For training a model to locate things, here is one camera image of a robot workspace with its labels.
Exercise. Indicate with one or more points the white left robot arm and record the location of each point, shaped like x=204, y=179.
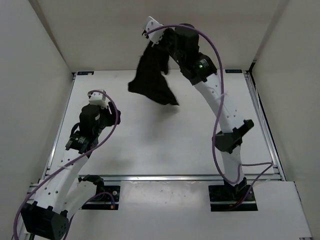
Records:
x=63, y=193

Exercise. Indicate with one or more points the blue corner label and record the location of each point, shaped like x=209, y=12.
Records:
x=85, y=73
x=233, y=71

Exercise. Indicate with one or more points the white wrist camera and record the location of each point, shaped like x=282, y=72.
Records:
x=152, y=31
x=99, y=99

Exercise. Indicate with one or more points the black skirt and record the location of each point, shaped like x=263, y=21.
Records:
x=149, y=79

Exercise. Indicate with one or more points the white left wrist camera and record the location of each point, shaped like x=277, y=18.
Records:
x=99, y=99

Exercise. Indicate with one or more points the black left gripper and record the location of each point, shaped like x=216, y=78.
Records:
x=111, y=120

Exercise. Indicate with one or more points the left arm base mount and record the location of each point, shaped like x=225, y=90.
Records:
x=107, y=202

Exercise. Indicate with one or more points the aluminium rail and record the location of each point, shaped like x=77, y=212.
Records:
x=117, y=178
x=263, y=121

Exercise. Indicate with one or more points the aluminium right side rail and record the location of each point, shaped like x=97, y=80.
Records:
x=263, y=121

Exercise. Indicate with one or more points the blue right corner label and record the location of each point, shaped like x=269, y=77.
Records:
x=233, y=71

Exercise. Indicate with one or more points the white front cover panel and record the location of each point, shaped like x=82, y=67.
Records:
x=181, y=210

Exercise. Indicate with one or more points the aluminium front rail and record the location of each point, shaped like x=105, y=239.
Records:
x=117, y=178

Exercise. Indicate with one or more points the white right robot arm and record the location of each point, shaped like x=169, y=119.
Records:
x=229, y=126

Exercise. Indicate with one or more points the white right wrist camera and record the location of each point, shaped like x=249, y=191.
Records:
x=152, y=31

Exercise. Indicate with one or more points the blue left corner label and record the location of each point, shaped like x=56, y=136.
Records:
x=85, y=73

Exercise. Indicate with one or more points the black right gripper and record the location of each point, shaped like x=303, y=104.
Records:
x=174, y=32

